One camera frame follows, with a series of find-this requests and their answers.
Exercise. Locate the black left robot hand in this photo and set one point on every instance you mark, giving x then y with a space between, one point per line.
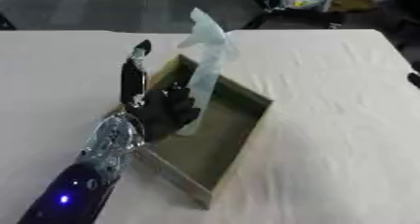
161 109

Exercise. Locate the clear plastic bottle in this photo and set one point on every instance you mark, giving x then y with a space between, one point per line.
210 62

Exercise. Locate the tan cardboard box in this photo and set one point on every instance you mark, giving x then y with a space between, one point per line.
210 140

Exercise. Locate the black tripod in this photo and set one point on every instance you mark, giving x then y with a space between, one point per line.
268 2

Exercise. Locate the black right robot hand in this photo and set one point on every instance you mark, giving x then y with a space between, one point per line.
414 79

